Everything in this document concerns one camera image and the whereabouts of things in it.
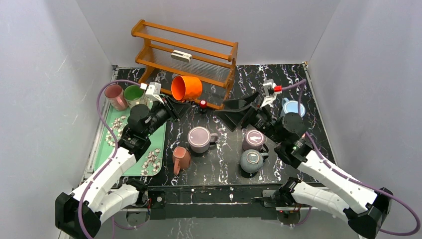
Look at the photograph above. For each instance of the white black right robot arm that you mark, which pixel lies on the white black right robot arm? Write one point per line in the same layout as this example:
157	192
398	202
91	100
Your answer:
362	208

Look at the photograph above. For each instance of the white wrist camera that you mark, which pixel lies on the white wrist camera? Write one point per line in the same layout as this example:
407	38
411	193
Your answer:
271	91
152	91

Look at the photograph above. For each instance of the light blue mug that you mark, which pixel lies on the light blue mug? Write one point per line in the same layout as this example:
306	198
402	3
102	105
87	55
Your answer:
292	106

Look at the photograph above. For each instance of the black table front rail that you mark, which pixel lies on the black table front rail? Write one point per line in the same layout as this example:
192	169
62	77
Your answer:
221	201

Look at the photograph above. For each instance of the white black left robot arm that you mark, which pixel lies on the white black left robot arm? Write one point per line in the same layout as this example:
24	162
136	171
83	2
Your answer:
81	213

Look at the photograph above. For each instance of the red black button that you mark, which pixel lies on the red black button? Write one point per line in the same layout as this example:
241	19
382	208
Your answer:
203	107

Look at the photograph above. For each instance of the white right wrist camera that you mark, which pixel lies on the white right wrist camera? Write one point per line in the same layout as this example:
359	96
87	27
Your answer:
271	91

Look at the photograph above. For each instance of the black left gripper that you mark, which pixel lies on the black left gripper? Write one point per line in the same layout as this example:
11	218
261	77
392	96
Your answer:
169	107

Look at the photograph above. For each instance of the pink ghost pattern mug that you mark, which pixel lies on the pink ghost pattern mug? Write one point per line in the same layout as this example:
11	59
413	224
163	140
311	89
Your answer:
114	94

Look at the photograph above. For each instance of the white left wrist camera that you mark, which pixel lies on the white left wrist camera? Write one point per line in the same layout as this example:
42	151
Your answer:
152	91

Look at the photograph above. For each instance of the mauve mug behind arm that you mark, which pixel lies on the mauve mug behind arm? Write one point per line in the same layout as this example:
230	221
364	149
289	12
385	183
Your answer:
253	139

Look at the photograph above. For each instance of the green mug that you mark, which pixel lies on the green mug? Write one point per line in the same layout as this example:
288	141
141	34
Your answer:
134	95

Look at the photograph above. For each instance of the green floral tray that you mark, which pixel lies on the green floral tray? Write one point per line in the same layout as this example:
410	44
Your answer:
149	164

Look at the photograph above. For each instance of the white clip on rack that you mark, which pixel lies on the white clip on rack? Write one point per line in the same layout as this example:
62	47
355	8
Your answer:
181	56

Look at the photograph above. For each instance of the grey blue mug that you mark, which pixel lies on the grey blue mug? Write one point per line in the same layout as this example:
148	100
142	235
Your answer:
251	161

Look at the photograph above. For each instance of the salmon pink mug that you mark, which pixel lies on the salmon pink mug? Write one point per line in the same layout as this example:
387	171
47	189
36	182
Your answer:
181	159

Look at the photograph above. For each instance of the mauve mug white logo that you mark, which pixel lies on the mauve mug white logo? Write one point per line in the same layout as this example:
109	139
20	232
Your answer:
200	139

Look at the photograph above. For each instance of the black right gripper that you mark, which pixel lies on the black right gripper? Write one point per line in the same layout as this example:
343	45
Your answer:
248	114

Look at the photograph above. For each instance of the orange mug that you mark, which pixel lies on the orange mug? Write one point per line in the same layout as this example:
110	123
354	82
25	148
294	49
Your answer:
186	88

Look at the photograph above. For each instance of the orange wooden rack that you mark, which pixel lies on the orange wooden rack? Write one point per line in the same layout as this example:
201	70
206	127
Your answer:
213	62

